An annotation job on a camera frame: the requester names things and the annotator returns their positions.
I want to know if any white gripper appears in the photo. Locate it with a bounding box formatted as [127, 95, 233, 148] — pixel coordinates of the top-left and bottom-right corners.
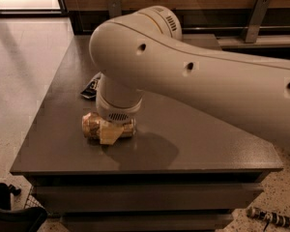
[96, 94, 141, 145]

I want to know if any orange soda can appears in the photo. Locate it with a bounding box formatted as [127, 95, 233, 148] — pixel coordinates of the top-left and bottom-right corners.
[81, 112, 135, 139]

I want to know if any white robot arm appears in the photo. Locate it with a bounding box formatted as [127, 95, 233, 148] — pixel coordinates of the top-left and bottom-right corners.
[89, 6, 290, 151]

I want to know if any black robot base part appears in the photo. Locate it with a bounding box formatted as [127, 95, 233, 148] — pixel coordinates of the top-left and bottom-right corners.
[0, 183, 47, 232]

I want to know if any blue kettle chips bag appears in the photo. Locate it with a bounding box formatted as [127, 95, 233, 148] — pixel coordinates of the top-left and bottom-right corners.
[80, 72, 102, 101]

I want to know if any grey drawer cabinet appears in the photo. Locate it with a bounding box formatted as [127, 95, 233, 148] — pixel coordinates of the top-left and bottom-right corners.
[11, 36, 282, 232]

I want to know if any left metal wall bracket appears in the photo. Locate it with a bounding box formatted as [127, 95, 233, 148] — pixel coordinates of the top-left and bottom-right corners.
[107, 0, 122, 18]

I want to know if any metal wall bracket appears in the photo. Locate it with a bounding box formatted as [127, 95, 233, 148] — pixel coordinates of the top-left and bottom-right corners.
[107, 0, 122, 18]
[244, 0, 271, 44]

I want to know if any black white striped cable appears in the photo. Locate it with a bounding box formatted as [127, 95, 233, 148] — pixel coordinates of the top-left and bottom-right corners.
[246, 206, 290, 232]

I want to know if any right metal wall bracket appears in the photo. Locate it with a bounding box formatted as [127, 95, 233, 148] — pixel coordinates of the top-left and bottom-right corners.
[244, 0, 271, 44]

